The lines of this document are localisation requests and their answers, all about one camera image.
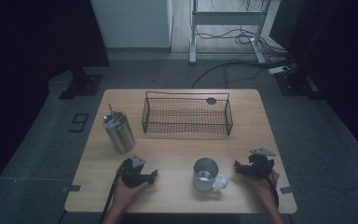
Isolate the dark curtain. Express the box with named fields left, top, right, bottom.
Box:
left=269, top=0, right=358, bottom=167
left=0, top=0, right=111, bottom=204

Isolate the right hand-held gripper cable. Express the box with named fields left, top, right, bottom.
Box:
left=255, top=163, right=281, bottom=209

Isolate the tangle of black floor cables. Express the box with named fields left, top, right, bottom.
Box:
left=195, top=26, right=290, bottom=61

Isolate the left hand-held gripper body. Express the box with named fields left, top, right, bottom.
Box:
left=119, top=153, right=147, bottom=189

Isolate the black stand base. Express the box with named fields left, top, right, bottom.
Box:
left=58, top=66, right=103, bottom=101
left=274, top=69, right=324, bottom=101

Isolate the metal straw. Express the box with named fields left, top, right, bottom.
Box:
left=107, top=103, right=117, bottom=121

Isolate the person's right hand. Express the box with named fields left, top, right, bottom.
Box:
left=245, top=169, right=281, bottom=203

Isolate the long black floor cable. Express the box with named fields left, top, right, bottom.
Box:
left=190, top=59, right=296, bottom=90

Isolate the person's left hand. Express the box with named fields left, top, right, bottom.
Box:
left=114, top=179, right=150, bottom=209

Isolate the white power strip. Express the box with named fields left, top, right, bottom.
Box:
left=268, top=64, right=291, bottom=76

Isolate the white desk frame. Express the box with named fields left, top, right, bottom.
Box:
left=188, top=0, right=273, bottom=65

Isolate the stainless steel tumbler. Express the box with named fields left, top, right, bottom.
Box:
left=102, top=110, right=137, bottom=154

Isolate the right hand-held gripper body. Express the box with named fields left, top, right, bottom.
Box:
left=247, top=147, right=277, bottom=181

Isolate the white steel-lined mug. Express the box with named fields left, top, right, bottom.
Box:
left=192, top=157, right=230, bottom=192

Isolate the black wire mesh basket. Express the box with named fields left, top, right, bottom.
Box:
left=141, top=91, right=234, bottom=137

